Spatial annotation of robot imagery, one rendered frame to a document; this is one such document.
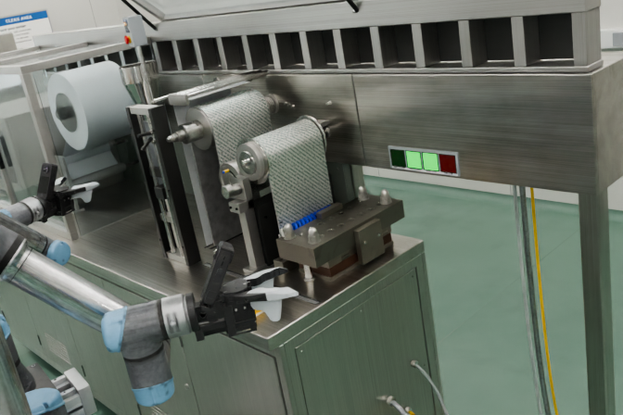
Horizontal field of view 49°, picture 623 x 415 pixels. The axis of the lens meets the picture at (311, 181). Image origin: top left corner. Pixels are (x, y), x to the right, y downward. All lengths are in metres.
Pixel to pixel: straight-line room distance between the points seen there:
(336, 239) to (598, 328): 0.79
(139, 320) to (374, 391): 1.07
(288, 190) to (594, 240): 0.88
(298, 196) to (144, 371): 0.96
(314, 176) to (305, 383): 0.64
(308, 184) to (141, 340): 1.00
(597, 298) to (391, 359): 0.63
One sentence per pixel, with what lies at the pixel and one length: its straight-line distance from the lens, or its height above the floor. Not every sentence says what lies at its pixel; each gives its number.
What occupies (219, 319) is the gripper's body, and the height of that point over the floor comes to 1.20.
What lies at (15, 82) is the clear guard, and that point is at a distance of 2.85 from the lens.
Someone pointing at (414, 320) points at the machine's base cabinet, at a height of 0.66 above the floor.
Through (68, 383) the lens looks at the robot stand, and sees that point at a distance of 2.16.
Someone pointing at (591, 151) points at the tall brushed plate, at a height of 1.25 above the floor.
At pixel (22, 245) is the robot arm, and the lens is 1.38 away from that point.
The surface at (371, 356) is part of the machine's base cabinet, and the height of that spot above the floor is 0.65.
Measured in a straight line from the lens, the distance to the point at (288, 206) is 2.08.
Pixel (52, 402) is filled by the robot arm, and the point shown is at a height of 1.04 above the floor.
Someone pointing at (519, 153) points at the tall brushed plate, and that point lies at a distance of 1.82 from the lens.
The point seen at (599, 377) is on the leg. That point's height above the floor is 0.50.
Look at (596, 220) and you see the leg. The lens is 1.98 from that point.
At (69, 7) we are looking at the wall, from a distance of 7.81.
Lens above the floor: 1.79
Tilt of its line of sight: 18 degrees down
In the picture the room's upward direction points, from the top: 10 degrees counter-clockwise
